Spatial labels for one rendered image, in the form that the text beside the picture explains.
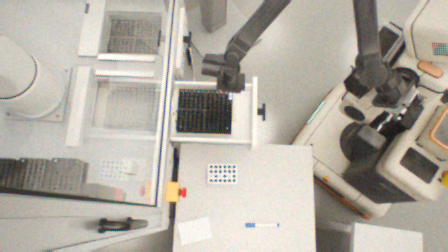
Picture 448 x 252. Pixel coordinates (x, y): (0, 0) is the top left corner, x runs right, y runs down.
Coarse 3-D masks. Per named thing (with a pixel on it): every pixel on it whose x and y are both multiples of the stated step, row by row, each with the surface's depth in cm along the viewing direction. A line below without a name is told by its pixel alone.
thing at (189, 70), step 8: (184, 56) 166; (192, 56) 195; (184, 64) 166; (192, 64) 200; (184, 72) 168; (192, 72) 206; (184, 80) 169; (192, 80) 210; (176, 144) 149; (176, 152) 142; (176, 160) 144; (176, 168) 152; (176, 176) 153; (168, 224) 129
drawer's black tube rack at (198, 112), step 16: (192, 96) 128; (208, 96) 132; (224, 96) 132; (192, 112) 130; (208, 112) 130; (224, 112) 128; (176, 128) 125; (192, 128) 128; (208, 128) 125; (224, 128) 125
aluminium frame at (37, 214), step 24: (168, 72) 121; (168, 96) 119; (168, 120) 117; (168, 144) 117; (0, 192) 31; (24, 192) 35; (48, 192) 40; (0, 216) 30; (24, 216) 34; (48, 216) 39; (72, 216) 45; (96, 216) 52; (120, 216) 65; (144, 216) 86; (0, 240) 30; (24, 240) 33; (48, 240) 38; (72, 240) 44; (96, 240) 53; (120, 240) 66
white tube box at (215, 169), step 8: (208, 168) 131; (216, 168) 131; (224, 168) 135; (232, 168) 131; (208, 176) 130; (216, 176) 134; (224, 176) 134; (232, 176) 130; (208, 184) 133; (216, 184) 132; (224, 184) 133; (232, 184) 133
